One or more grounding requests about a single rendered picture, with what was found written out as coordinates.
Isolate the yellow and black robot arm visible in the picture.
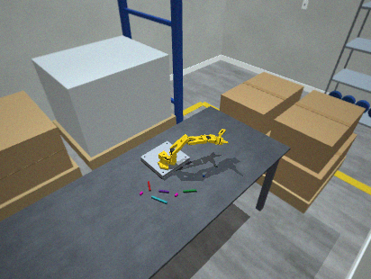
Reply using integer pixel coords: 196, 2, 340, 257
158, 134, 216, 170

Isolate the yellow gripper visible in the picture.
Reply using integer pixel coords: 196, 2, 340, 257
214, 129, 228, 145

